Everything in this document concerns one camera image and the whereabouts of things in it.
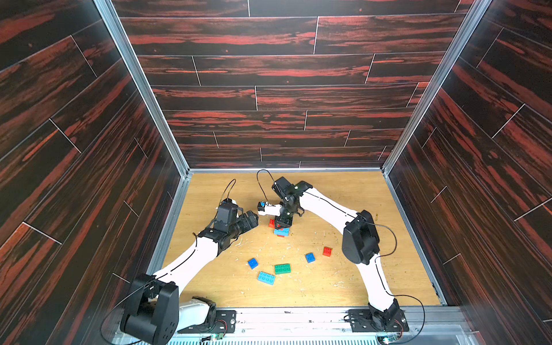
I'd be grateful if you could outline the green long lego brick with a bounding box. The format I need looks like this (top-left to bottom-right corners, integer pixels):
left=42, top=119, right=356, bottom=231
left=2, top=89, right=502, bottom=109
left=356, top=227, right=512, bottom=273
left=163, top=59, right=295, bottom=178
left=274, top=264, right=292, bottom=275

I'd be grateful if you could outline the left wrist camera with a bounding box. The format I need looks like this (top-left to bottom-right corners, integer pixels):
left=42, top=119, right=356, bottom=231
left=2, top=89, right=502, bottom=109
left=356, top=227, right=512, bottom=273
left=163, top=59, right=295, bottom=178
left=221, top=198, right=239, bottom=208

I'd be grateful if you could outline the light blue long lego brick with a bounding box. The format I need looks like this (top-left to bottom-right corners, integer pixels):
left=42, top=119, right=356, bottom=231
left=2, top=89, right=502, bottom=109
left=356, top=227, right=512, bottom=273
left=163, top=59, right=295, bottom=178
left=274, top=228, right=290, bottom=237

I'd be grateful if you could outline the left camera cable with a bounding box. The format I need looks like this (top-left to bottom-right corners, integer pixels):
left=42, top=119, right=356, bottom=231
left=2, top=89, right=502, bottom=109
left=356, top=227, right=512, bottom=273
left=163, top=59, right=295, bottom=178
left=218, top=178, right=237, bottom=204

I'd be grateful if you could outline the right camera cable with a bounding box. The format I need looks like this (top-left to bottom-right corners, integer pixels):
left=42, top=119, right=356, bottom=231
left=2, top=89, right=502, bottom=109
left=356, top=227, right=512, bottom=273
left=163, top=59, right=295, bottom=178
left=256, top=169, right=277, bottom=204

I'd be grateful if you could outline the aluminium front rail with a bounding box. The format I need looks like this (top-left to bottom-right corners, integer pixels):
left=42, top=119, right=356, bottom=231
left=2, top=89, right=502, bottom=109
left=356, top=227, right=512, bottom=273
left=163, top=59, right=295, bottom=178
left=169, top=306, right=481, bottom=344

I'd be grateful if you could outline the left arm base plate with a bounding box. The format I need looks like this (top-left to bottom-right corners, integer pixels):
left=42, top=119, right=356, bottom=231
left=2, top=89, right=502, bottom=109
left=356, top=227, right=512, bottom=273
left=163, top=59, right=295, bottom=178
left=177, top=309, right=237, bottom=334

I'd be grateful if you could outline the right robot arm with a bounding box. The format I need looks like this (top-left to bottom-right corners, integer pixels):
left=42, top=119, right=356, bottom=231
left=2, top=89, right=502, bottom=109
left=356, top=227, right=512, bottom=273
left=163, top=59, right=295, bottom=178
left=257, top=177, right=409, bottom=333

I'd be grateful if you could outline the camera cable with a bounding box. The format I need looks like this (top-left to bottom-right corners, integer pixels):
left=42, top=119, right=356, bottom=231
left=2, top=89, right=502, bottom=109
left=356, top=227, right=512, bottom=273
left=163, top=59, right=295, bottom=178
left=256, top=169, right=277, bottom=204
left=218, top=178, right=237, bottom=204

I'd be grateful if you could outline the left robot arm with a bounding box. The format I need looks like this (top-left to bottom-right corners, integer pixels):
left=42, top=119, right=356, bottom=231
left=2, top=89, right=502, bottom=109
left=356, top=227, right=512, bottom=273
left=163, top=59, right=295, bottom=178
left=120, top=198, right=259, bottom=344

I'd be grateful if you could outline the light blue lego front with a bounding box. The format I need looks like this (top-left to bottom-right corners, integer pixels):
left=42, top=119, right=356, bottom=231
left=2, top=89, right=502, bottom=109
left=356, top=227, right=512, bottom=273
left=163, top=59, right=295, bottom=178
left=257, top=272, right=275, bottom=285

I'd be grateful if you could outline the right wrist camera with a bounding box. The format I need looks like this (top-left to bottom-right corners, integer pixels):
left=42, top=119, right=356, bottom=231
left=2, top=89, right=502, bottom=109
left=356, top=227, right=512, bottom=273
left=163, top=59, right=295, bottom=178
left=257, top=201, right=282, bottom=216

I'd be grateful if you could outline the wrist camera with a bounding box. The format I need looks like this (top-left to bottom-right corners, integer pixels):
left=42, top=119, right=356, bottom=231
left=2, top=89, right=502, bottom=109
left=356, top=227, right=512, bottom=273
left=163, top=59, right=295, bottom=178
left=257, top=201, right=282, bottom=216
left=221, top=198, right=239, bottom=208

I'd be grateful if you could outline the small blue lego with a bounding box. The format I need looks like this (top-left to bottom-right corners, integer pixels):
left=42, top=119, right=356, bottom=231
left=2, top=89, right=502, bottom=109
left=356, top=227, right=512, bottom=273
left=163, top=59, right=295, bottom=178
left=305, top=253, right=316, bottom=263
left=247, top=258, right=259, bottom=270

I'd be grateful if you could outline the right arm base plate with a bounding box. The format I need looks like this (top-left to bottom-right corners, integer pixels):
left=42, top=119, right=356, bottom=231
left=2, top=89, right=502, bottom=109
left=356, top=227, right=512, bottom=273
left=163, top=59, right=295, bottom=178
left=344, top=308, right=410, bottom=333

